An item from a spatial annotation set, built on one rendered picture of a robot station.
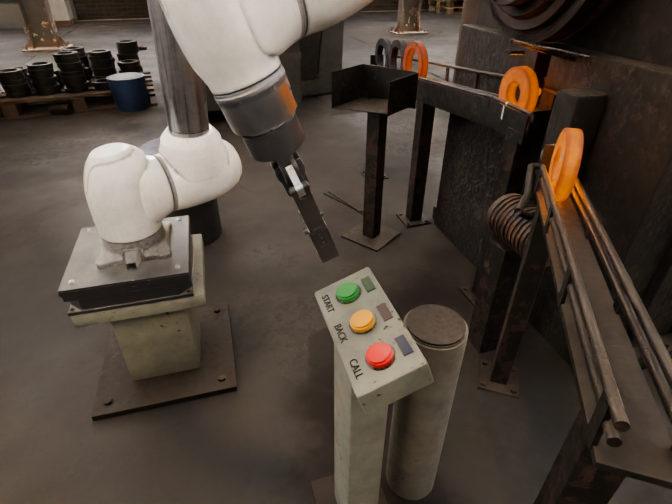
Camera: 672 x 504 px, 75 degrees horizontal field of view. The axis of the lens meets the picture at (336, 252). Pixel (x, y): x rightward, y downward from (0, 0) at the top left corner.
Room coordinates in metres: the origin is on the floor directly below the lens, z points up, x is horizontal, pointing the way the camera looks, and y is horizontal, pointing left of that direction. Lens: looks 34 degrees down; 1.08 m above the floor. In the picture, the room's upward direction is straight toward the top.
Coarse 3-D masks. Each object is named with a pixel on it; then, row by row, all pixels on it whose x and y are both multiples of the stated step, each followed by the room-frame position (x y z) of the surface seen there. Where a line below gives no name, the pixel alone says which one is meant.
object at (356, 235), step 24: (336, 72) 1.79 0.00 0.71; (360, 72) 1.91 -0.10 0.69; (384, 72) 1.86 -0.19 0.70; (408, 72) 1.79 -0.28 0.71; (336, 96) 1.79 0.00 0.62; (360, 96) 1.92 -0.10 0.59; (384, 96) 1.85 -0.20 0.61; (408, 96) 1.72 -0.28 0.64; (384, 120) 1.74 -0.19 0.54; (384, 144) 1.75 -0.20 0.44; (360, 240) 1.69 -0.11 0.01; (384, 240) 1.69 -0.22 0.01
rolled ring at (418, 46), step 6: (414, 42) 2.05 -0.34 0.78; (420, 42) 2.05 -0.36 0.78; (408, 48) 2.10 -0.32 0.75; (414, 48) 2.05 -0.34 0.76; (420, 48) 2.01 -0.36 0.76; (408, 54) 2.11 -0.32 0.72; (420, 54) 1.99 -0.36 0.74; (426, 54) 2.00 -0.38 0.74; (408, 60) 2.12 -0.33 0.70; (420, 60) 1.99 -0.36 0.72; (426, 60) 1.98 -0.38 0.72; (408, 66) 2.12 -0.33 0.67; (420, 66) 1.98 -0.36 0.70; (426, 66) 1.98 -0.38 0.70; (420, 72) 1.98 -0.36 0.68; (426, 72) 1.98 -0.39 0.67
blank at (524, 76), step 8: (512, 72) 1.40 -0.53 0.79; (520, 72) 1.36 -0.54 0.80; (528, 72) 1.34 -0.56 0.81; (504, 80) 1.43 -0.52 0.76; (512, 80) 1.39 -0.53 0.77; (520, 80) 1.35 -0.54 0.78; (528, 80) 1.32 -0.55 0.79; (536, 80) 1.32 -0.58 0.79; (504, 88) 1.42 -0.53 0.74; (512, 88) 1.41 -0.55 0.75; (520, 88) 1.35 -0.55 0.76; (528, 88) 1.31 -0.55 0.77; (536, 88) 1.31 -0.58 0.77; (504, 96) 1.41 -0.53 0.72; (512, 96) 1.41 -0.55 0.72; (520, 96) 1.34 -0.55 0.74; (528, 96) 1.30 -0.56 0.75; (536, 96) 1.31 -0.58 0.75; (520, 104) 1.33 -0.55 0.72; (528, 104) 1.30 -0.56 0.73
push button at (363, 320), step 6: (360, 312) 0.53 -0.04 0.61; (366, 312) 0.52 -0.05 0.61; (354, 318) 0.52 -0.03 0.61; (360, 318) 0.52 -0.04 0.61; (366, 318) 0.51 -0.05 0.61; (372, 318) 0.51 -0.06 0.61; (354, 324) 0.51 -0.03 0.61; (360, 324) 0.50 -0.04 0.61; (366, 324) 0.50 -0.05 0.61; (372, 324) 0.50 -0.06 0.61; (354, 330) 0.50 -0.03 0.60; (360, 330) 0.50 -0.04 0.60; (366, 330) 0.50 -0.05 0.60
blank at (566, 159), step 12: (564, 132) 0.91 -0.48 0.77; (576, 132) 0.89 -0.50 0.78; (564, 144) 0.88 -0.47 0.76; (576, 144) 0.86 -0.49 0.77; (552, 156) 0.97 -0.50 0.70; (564, 156) 0.85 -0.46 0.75; (576, 156) 0.84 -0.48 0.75; (552, 168) 0.93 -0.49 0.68; (564, 168) 0.83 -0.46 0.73; (576, 168) 0.83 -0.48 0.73; (552, 180) 0.89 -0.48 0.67; (564, 180) 0.83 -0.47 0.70; (564, 192) 0.83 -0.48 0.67
